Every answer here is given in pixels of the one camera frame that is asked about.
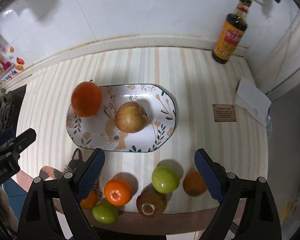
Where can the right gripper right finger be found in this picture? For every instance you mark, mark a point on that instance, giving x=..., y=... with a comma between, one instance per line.
x=260, y=218

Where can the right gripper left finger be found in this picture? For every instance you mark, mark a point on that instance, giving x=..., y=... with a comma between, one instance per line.
x=39, y=218

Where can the green apple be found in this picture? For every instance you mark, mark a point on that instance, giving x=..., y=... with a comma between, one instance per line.
x=164, y=180
x=105, y=213

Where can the dark orange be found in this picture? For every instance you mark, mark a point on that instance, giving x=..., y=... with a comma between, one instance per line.
x=194, y=185

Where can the small mandarin orange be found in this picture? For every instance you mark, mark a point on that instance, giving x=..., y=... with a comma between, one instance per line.
x=118, y=192

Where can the large orange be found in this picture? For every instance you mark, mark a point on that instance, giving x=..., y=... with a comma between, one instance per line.
x=86, y=99

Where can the dark red brown apple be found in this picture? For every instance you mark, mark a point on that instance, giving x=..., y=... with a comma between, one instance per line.
x=151, y=203

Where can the yellow red apple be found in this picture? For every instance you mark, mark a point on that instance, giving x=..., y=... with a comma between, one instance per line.
x=131, y=117

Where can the black gas stove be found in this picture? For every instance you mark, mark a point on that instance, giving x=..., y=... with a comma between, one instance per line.
x=10, y=107

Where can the brown tablecloth label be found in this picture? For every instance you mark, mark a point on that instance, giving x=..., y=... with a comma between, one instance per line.
x=224, y=113

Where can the white tissue paper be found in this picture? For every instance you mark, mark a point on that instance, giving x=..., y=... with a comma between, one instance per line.
x=249, y=97

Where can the soy sauce bottle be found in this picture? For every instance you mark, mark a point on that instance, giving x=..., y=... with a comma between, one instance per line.
x=233, y=29

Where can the colourful wall sticker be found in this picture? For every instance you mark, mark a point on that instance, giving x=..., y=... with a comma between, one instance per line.
x=11, y=63

